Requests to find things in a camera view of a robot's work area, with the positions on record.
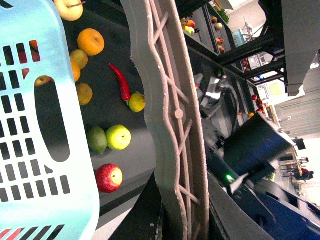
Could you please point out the red apple front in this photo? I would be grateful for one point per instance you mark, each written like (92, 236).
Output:
(109, 178)

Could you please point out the green apple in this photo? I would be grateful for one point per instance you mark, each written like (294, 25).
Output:
(118, 137)

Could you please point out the grey basket handle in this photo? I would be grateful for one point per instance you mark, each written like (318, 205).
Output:
(160, 54)

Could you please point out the light blue shopping basket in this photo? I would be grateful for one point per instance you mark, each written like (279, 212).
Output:
(47, 185)

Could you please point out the yellow apple right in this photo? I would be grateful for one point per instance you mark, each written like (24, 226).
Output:
(91, 42)

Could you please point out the red yellow apple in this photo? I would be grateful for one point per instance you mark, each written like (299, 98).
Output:
(43, 80)

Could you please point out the orange yellow persimmon fruit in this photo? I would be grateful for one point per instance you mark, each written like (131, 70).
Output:
(75, 70)

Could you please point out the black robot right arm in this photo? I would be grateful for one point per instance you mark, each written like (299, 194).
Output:
(244, 204)

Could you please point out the brown kiwi lower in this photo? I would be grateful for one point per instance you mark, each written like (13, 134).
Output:
(84, 93)

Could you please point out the white pear with stem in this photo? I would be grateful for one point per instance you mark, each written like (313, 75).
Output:
(70, 10)

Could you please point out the yellow green pear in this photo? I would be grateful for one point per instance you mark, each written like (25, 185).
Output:
(137, 102)

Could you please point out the red chili pepper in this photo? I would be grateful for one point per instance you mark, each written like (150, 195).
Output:
(124, 87)

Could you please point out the green avocado lime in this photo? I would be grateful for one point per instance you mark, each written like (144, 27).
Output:
(97, 140)

